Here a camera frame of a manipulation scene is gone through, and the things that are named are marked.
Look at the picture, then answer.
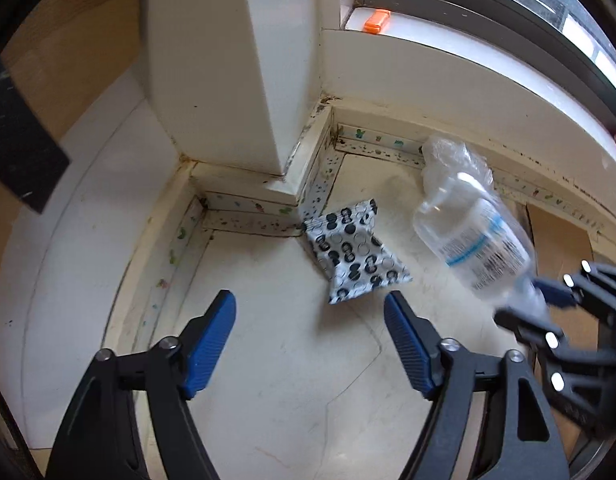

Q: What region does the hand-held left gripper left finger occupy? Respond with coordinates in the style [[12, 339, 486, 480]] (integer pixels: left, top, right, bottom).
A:
[[45, 289, 237, 480]]

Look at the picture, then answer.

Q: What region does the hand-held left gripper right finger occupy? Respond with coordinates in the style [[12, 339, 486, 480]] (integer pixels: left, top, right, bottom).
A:
[[383, 290, 571, 480]]

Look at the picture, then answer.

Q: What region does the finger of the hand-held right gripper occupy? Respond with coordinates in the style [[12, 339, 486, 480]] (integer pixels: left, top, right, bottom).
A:
[[494, 307, 579, 392], [533, 260, 616, 321]]

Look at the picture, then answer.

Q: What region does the clear plastic bottle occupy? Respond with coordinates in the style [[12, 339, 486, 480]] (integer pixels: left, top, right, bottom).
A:
[[413, 170, 549, 311]]

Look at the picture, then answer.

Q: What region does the black white patterned packet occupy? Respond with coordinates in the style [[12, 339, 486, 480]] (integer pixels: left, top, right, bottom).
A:
[[302, 197, 413, 306]]

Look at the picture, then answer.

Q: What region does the cardboard sheet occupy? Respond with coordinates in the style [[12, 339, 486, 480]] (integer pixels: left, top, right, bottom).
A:
[[525, 202, 604, 461]]

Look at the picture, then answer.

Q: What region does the steel sink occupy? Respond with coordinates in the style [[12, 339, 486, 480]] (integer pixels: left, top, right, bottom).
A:
[[568, 430, 616, 480]]

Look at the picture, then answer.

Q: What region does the black board holder rack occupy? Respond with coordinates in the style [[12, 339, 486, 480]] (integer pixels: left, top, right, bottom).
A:
[[0, 55, 71, 215]]

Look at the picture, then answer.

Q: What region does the wooden cutting board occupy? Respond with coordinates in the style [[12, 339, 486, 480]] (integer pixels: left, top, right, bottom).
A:
[[0, 0, 148, 136]]

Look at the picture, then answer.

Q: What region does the orange plastic clip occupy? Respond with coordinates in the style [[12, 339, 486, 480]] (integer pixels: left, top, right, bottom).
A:
[[364, 9, 391, 35]]

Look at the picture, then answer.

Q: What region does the dark window frame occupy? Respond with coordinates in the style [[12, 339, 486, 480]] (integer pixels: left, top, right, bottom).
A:
[[355, 0, 616, 131]]

